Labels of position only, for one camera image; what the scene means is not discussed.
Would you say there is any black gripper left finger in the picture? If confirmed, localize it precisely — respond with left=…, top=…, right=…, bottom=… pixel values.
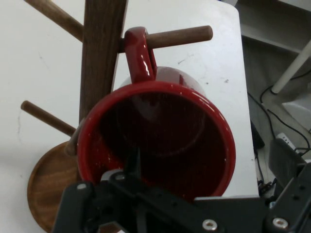
left=52, top=145, right=224, bottom=233

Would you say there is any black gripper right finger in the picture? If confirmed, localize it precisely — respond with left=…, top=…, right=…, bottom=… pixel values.
left=263, top=138, right=311, bottom=233

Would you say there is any red enamel mug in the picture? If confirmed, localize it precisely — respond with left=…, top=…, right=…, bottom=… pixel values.
left=76, top=26, right=237, bottom=202

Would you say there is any white power strip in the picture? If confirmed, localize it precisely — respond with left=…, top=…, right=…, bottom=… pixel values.
left=276, top=132, right=296, bottom=151

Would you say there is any white furniture leg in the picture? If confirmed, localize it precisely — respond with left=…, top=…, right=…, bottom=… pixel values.
left=271, top=38, right=311, bottom=95

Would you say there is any dark wooden mug tree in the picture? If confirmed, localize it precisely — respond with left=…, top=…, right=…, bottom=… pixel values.
left=20, top=0, right=214, bottom=233

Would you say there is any black floor cable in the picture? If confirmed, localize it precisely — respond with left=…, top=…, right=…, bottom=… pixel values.
left=247, top=84, right=311, bottom=156

